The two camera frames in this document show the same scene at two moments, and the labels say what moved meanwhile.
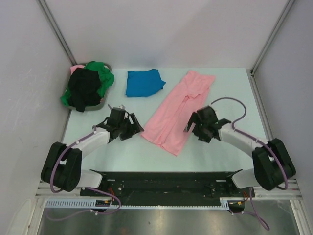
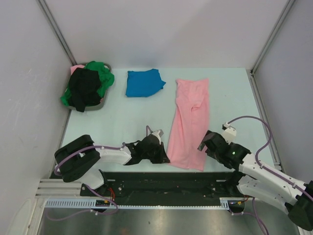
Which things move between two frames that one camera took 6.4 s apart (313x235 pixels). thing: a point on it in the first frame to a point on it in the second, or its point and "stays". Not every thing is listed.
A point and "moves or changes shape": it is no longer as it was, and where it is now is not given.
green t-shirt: [107, 77] stays
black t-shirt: [84, 85] stays
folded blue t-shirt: [143, 83] stays
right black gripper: [202, 136] to [201, 146]
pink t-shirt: [166, 127] moves or changes shape
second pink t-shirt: [73, 68] stays
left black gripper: [135, 128] to [162, 157]
